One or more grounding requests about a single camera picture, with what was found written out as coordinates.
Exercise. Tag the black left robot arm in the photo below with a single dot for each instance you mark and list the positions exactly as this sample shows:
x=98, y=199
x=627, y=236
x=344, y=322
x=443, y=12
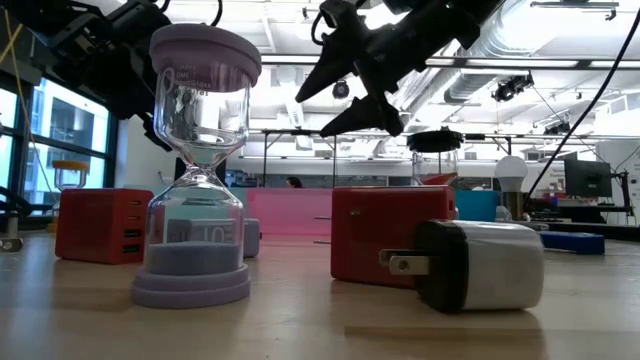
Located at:
x=100, y=50

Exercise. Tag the silver ventilation duct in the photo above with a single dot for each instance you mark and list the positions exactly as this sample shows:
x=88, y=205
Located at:
x=480, y=60

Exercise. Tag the black ceiling track lights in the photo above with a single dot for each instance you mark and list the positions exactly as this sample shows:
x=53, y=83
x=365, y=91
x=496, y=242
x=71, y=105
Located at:
x=510, y=87

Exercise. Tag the white light bulb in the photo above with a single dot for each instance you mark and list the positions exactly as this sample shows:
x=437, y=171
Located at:
x=511, y=172

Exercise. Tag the bright blue digital timer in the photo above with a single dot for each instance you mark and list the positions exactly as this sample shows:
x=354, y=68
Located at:
x=572, y=243

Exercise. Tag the round black ceiling camera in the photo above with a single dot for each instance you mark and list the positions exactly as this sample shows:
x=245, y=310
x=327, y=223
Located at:
x=340, y=90

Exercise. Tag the purple hourglass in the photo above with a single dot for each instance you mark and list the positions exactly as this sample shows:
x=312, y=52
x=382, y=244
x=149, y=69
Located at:
x=192, y=280

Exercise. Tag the light blue cube charger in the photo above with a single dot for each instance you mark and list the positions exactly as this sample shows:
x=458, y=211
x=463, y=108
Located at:
x=251, y=237

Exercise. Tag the teal plastic bin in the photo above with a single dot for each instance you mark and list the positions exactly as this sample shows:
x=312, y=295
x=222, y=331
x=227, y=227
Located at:
x=475, y=205

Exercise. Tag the red wall charger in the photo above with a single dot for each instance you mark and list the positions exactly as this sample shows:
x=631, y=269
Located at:
x=95, y=225
x=380, y=225

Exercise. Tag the white and black charger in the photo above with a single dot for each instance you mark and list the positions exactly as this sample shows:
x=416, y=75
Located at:
x=500, y=265

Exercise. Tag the black capped red sand hourglass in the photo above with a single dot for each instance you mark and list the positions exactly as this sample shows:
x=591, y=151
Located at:
x=435, y=141

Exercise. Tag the person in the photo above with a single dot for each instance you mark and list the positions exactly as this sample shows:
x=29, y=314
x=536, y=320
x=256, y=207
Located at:
x=293, y=182

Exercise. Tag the orange capped hourglass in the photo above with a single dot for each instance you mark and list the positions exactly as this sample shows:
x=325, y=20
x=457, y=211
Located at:
x=70, y=166

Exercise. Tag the black background frame rig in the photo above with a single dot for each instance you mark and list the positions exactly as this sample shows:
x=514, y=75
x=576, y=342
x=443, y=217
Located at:
x=290, y=132

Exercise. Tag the pink plastic bin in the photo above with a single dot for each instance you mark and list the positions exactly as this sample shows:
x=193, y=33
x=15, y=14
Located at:
x=290, y=210

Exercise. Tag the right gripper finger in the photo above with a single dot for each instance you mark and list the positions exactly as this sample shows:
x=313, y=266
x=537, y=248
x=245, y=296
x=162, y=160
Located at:
x=340, y=50
x=375, y=112

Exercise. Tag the black computer monitor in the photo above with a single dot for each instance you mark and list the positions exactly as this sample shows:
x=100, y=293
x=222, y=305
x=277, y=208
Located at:
x=587, y=177

